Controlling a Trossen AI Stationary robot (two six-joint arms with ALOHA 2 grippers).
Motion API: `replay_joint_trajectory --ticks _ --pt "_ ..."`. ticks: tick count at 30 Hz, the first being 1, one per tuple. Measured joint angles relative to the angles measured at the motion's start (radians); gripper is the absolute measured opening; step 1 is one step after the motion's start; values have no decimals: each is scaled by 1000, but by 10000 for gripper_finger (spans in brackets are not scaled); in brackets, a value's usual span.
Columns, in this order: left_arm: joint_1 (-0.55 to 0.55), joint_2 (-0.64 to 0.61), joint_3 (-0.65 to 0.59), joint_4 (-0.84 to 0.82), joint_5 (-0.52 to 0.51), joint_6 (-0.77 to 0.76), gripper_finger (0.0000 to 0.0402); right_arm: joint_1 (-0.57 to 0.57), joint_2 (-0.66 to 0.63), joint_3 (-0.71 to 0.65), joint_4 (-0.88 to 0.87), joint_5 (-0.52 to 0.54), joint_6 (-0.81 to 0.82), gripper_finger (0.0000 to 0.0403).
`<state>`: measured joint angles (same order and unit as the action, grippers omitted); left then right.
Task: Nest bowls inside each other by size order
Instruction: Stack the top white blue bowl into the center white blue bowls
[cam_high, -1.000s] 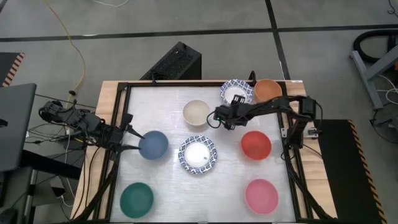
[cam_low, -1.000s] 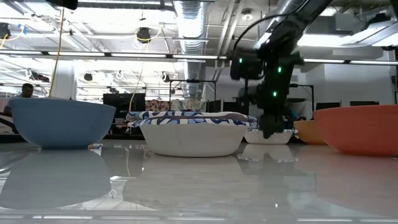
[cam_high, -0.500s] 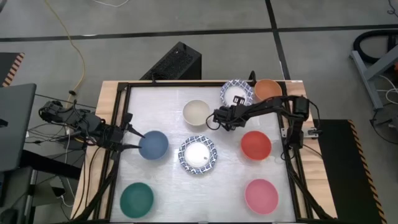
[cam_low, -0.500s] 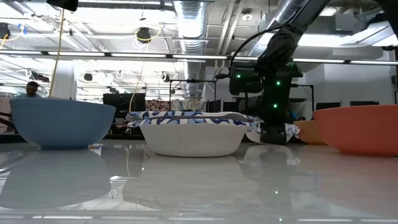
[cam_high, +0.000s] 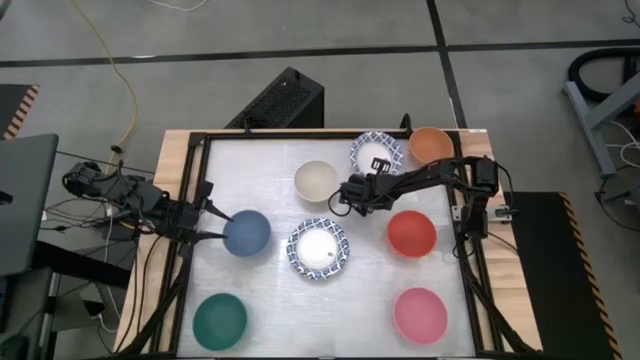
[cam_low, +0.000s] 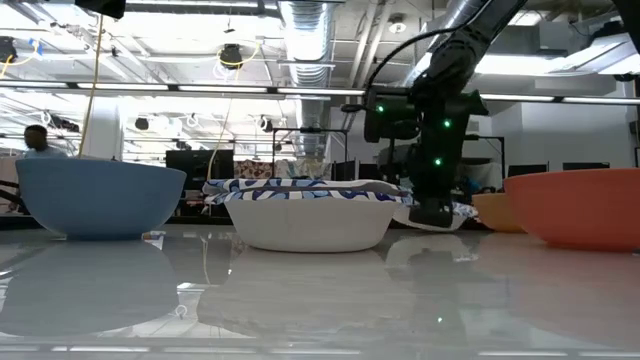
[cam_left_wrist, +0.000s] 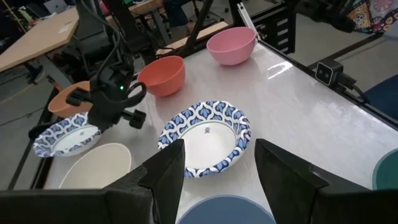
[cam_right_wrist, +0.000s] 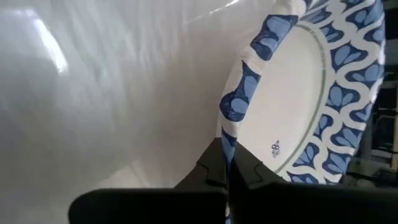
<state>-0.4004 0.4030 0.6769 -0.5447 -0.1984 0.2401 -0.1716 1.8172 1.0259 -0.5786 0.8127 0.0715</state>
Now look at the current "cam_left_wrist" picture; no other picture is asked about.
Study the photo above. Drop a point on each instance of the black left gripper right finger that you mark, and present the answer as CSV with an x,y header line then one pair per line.
x,y
289,186

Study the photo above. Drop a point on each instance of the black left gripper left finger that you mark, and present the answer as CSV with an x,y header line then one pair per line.
x,y
168,180

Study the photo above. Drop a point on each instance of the orange-tan plastic bowl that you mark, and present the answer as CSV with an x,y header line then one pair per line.
x,y
62,105

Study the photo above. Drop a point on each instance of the blue patterned paper bowl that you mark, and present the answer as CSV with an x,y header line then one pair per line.
x,y
68,140
208,146

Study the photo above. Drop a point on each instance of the cream plastic bowl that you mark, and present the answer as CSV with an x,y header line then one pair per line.
x,y
99,168

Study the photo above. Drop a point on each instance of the red-orange plastic bowl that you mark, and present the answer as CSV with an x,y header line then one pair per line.
x,y
161,77

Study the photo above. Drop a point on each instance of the blue plastic bowl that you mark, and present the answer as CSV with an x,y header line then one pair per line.
x,y
227,213

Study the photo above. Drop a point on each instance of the green plastic bowl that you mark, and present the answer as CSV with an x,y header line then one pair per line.
x,y
388,171

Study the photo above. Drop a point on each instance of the pink plastic bowl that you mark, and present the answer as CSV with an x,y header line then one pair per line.
x,y
231,46

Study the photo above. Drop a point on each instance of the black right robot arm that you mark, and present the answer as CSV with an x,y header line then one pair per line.
x,y
93,37

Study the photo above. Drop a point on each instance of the light wooden desk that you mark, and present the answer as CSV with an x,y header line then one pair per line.
x,y
40,40

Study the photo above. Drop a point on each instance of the silver laptop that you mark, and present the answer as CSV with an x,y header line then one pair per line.
x,y
56,6

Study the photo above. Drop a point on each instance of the blue chair seat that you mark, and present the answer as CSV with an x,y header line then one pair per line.
x,y
385,96

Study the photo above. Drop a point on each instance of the black robot equipment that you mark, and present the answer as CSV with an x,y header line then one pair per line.
x,y
329,15

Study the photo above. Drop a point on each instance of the colourful patterned cloth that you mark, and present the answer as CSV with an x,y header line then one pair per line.
x,y
382,18

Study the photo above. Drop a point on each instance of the black table-level camera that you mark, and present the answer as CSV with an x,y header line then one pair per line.
x,y
326,73

